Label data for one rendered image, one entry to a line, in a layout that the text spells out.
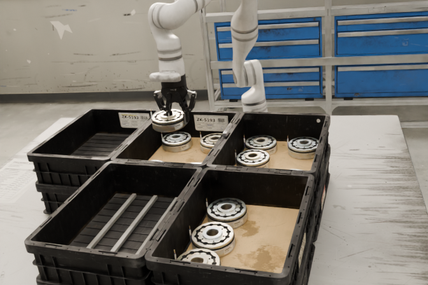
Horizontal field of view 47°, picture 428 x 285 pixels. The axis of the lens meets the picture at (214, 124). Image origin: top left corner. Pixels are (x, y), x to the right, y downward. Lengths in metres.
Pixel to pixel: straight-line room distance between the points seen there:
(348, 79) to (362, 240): 2.13
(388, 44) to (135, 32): 2.25
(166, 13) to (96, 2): 3.30
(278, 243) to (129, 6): 3.56
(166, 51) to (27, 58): 3.82
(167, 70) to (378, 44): 2.18
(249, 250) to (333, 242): 0.32
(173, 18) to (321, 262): 0.76
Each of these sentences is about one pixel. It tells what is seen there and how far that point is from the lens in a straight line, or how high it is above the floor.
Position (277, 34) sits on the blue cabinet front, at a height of 0.78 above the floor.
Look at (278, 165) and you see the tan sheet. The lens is 1.54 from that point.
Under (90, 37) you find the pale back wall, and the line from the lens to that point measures 4.76.
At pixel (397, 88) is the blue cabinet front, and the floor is 0.38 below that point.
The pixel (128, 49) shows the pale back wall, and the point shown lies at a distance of 4.63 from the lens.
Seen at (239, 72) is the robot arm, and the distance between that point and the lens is 1.79.
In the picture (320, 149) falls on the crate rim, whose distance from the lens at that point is 1.41.
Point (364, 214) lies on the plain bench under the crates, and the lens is 1.55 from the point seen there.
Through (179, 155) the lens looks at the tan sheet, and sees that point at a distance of 1.66.
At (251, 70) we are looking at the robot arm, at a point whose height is 1.02.
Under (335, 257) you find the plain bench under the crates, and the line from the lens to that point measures 1.38.
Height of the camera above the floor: 1.56
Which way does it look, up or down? 23 degrees down
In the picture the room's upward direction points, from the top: 6 degrees counter-clockwise
